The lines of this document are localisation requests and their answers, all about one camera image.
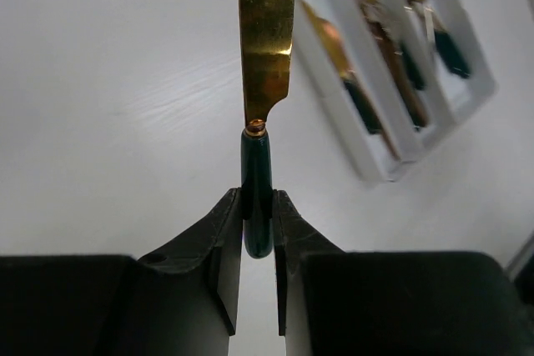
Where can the gold spoon green handle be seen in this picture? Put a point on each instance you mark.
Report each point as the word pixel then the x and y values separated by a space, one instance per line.
pixel 438 38

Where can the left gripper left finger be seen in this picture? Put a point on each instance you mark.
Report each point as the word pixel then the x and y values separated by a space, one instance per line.
pixel 180 299

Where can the copper fork all metal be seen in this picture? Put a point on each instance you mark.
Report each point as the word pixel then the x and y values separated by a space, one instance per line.
pixel 385 30

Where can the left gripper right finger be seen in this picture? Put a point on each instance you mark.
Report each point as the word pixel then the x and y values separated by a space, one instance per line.
pixel 333 302

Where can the thin copper knife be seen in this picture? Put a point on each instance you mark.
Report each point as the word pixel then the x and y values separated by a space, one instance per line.
pixel 374 127

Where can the white three-compartment tray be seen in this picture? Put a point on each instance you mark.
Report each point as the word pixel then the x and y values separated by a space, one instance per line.
pixel 449 100

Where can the gold knife green handle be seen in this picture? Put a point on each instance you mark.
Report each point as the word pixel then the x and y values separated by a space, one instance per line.
pixel 266 41

